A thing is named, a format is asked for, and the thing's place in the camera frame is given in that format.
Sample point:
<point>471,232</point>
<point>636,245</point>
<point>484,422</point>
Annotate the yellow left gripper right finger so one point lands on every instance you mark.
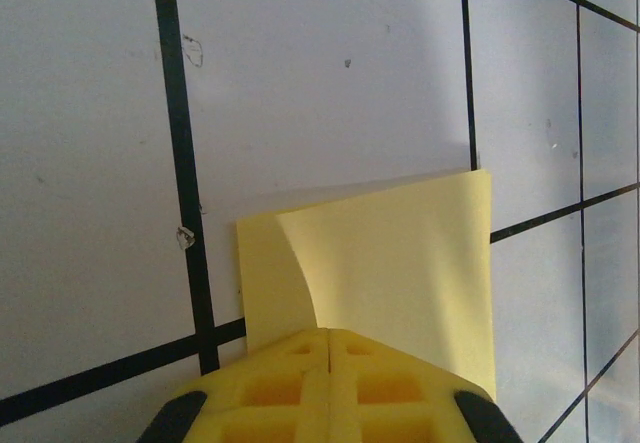
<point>390,388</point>

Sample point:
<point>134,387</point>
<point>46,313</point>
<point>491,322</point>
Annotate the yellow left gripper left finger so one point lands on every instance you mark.
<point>280,388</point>

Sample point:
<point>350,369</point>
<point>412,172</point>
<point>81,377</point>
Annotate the yellow cloth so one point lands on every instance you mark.
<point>400,263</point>

